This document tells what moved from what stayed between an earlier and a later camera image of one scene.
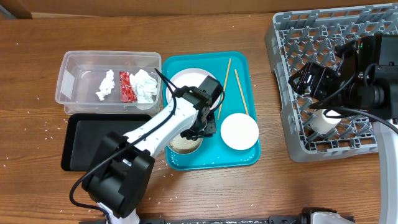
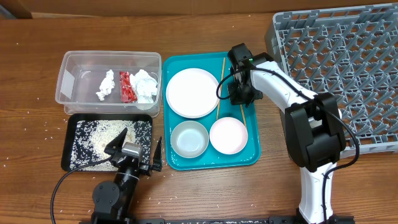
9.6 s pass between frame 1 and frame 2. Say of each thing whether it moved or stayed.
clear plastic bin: stayed
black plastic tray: stayed
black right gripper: moved
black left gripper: moved
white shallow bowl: moved
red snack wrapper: stayed
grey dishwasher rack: stayed
